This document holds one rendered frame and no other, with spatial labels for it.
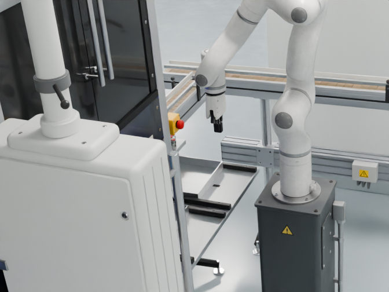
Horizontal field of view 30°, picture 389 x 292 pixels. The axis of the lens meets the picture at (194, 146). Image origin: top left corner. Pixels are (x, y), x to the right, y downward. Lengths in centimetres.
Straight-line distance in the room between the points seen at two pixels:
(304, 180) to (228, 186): 31
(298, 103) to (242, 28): 33
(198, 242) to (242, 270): 131
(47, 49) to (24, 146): 26
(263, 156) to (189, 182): 100
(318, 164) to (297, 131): 120
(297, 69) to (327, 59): 161
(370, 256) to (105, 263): 229
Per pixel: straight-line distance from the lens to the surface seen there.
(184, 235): 199
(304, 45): 251
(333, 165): 374
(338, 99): 354
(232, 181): 289
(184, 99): 350
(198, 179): 292
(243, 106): 557
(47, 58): 173
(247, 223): 420
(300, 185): 276
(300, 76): 257
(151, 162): 173
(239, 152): 388
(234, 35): 258
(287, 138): 264
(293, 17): 241
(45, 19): 170
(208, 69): 259
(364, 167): 365
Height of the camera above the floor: 237
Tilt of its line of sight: 28 degrees down
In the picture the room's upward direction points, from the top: 6 degrees counter-clockwise
